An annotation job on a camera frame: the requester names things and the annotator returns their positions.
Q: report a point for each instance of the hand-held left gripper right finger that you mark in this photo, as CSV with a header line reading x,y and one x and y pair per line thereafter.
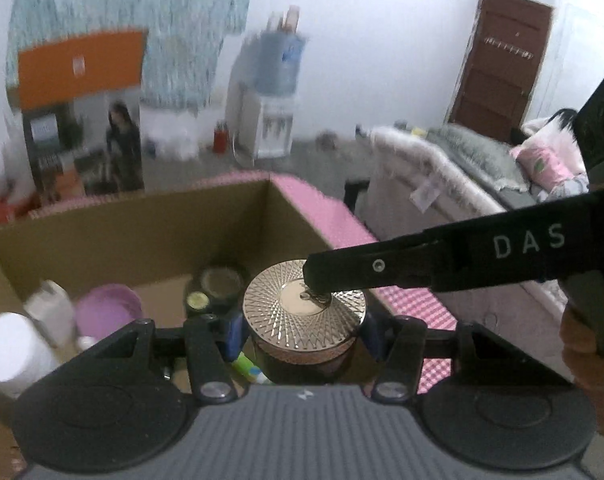
x,y
373,337

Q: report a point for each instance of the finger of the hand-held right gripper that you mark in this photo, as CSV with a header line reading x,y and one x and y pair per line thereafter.
x,y
482,255

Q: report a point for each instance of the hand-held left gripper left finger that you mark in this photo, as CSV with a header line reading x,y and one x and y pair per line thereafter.
x,y
234,335

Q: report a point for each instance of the green toy pen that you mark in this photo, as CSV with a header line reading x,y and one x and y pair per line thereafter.
x,y
247,367

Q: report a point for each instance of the gold-lidded brown jar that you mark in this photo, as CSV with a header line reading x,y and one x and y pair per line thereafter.
x,y
272,325

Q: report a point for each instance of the black cylinder with yellow end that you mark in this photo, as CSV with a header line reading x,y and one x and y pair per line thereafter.
x,y
196,301

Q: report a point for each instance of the black tape roll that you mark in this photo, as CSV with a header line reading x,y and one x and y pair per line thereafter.
x,y
196,280

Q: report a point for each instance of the pink plastic lid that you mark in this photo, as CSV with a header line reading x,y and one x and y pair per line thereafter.
x,y
106,310

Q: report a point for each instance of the brown cardboard box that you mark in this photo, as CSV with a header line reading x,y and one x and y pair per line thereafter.
x,y
131,240

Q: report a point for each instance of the white charger plug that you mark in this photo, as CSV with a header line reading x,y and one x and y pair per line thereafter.
x,y
51,310

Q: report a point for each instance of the white supplement bottle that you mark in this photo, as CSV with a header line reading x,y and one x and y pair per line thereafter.
x,y
11,350

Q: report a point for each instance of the white wardrobe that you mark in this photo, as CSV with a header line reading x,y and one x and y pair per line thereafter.
x,y
582,50

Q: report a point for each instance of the grey fluffy blanket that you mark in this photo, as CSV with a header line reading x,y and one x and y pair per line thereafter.
x,y
482,155

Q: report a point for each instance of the brown wooden door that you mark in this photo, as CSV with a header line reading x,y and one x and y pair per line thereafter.
x,y
502,85

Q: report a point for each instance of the metal hook rack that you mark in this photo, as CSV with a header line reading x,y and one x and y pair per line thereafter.
x,y
509,47

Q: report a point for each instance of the white fluffy blanket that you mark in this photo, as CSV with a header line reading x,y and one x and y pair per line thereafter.
x,y
412,152

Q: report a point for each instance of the pink checked tablecloth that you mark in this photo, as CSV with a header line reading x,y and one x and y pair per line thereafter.
x,y
332,220

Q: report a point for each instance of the black stool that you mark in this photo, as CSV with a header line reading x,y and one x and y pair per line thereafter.
x,y
356,194

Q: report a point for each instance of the red flask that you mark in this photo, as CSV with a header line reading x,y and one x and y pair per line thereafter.
x,y
220,137

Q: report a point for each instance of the white plastic bag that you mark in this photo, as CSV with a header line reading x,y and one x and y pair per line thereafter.
x,y
174,142

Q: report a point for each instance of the white water dispenser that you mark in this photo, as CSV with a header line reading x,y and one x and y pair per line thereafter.
x,y
267,130

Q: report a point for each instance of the blue water jug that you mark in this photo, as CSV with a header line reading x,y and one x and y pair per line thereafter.
x,y
279,65

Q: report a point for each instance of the beige plastic bottle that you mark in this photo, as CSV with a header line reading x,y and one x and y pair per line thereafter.
x,y
287,20

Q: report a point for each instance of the orange printed carton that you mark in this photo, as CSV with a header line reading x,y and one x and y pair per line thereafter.
x,y
81,65

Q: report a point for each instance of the patterned wall cloth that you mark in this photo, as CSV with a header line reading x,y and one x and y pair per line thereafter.
x,y
181,20

